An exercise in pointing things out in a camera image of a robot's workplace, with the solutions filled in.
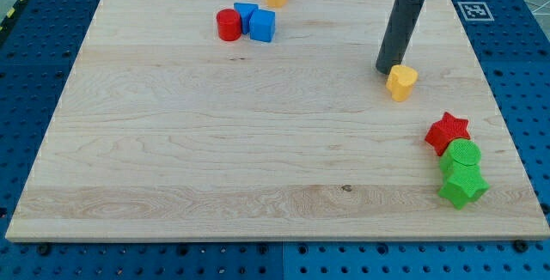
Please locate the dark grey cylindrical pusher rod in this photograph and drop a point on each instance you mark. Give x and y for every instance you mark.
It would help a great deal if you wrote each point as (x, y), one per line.
(401, 23)

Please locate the yellow heart block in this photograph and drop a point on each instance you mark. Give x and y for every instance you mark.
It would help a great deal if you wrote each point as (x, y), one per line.
(401, 81)

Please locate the white fiducial marker tag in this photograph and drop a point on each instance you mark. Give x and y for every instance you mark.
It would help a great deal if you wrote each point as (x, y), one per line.
(475, 11)

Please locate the red star block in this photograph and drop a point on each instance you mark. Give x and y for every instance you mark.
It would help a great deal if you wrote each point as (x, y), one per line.
(445, 130)

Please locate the blue cube block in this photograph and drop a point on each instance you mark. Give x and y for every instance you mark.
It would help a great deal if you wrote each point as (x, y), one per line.
(262, 25)

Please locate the green cylinder block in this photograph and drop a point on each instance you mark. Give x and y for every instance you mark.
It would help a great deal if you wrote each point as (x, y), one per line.
(460, 151)

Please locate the blue triangle block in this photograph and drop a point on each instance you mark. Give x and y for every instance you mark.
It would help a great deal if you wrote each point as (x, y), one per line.
(245, 10)

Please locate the red cylinder block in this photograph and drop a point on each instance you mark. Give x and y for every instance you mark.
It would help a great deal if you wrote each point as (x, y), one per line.
(228, 24)

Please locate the green star block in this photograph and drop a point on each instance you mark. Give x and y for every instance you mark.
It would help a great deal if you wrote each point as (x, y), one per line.
(463, 185)

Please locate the light wooden board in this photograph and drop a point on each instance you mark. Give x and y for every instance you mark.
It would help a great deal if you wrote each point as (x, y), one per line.
(165, 133)

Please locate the black yellow hazard tape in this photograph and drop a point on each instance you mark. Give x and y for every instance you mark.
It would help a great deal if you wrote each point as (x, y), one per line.
(13, 13)

